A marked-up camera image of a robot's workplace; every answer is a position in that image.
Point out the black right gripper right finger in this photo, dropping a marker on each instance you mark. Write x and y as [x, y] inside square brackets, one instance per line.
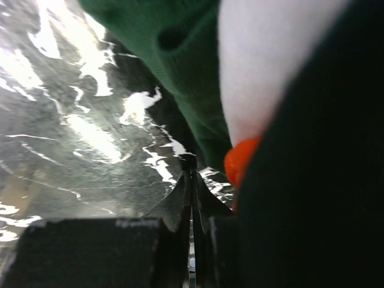
[214, 237]

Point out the orange t-shirt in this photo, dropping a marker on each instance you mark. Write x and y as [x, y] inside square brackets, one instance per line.
[238, 158]

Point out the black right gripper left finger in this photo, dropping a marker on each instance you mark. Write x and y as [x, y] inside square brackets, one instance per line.
[149, 251]

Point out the dark green t-shirt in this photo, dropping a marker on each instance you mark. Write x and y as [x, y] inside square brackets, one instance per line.
[178, 42]

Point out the black t-shirt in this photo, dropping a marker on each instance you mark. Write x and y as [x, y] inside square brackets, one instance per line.
[310, 210]

